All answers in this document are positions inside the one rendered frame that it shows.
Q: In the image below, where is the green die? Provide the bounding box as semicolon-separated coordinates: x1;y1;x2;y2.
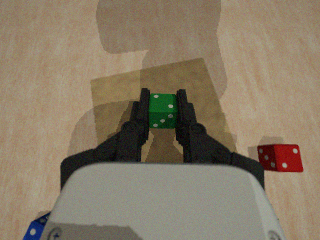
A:
149;93;178;129

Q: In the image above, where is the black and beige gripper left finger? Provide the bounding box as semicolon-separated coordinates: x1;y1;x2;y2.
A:
60;88;150;192

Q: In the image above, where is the blue die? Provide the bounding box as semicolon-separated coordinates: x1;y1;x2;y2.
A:
23;212;50;240

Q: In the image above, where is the tan square mat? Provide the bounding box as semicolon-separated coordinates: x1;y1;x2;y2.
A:
90;57;238;163

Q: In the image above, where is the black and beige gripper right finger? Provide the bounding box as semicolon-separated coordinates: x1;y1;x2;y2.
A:
175;89;265;191

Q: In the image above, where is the red die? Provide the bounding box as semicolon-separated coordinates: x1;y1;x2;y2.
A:
257;144;303;172

